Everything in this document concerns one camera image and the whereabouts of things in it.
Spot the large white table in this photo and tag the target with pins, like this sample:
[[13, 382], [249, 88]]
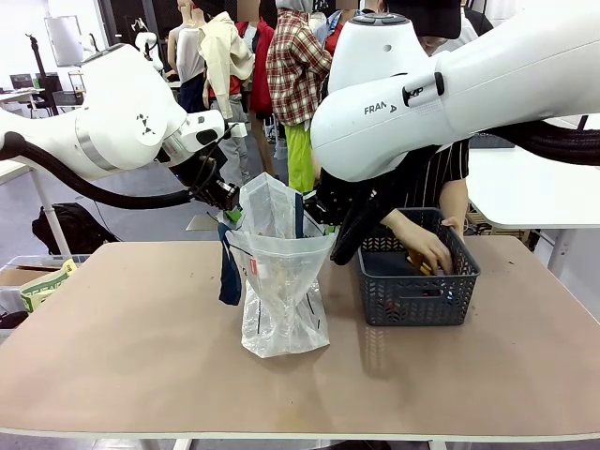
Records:
[[525, 187]]

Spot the cardboard box with green print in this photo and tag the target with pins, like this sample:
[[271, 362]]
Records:
[[44, 286]]

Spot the clear plastic bin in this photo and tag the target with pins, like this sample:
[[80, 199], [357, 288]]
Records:
[[9, 276]]

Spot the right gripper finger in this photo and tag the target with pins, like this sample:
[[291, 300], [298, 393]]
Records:
[[331, 230], [313, 209]]

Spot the person's left hand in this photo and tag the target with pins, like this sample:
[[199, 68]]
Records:
[[453, 227]]

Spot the person's left forearm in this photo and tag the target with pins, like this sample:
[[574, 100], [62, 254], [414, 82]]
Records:
[[454, 197]]

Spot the person's right hand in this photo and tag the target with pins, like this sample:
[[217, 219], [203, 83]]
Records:
[[429, 248]]

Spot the black tripod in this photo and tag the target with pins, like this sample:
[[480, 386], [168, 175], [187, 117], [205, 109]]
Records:
[[37, 70]]

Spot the beige jacket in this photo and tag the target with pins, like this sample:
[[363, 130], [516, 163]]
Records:
[[225, 61]]

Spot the person in striped black shirt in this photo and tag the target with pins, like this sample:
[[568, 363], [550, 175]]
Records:
[[436, 183]]

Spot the neon green trousers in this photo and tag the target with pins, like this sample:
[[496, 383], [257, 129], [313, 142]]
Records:
[[297, 159]]

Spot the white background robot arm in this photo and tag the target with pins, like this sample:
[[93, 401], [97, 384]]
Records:
[[147, 44]]

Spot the dark grey plastic basket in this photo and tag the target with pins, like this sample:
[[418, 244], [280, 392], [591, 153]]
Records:
[[412, 304]]

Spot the person's right forearm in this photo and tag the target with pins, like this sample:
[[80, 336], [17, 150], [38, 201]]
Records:
[[398, 224]]

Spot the wooden stool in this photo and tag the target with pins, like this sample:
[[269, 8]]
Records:
[[475, 221]]

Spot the clear plastic shopping bag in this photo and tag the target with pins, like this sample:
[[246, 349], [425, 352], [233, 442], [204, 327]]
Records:
[[281, 290]]

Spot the grey trousers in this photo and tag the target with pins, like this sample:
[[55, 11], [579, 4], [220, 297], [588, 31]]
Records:
[[234, 154]]

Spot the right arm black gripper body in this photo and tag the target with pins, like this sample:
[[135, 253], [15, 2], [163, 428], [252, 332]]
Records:
[[337, 201]]

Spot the small white table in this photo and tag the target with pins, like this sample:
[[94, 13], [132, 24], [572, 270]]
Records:
[[44, 197]]

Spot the grey flat floor sheet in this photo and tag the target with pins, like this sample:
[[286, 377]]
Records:
[[201, 222]]

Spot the grey standing screen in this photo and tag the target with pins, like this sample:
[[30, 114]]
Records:
[[63, 40]]

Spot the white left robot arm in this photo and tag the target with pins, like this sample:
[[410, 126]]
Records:
[[117, 108]]

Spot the orange snack packet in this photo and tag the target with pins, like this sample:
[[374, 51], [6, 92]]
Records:
[[417, 260]]

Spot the black backpack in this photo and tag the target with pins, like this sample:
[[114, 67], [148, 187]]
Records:
[[65, 229]]

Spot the red plaid shirt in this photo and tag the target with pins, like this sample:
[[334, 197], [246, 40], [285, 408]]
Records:
[[295, 70]]

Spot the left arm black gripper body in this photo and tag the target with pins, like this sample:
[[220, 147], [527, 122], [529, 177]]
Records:
[[201, 180]]

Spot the red labelled item in bag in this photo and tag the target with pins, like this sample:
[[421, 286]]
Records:
[[254, 267]]

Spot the red jacket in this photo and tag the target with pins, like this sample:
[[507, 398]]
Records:
[[260, 70]]

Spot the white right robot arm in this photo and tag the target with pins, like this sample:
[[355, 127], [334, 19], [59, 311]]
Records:
[[422, 117]]

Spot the mannequin in white tank top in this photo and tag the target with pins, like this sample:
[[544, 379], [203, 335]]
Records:
[[187, 56]]

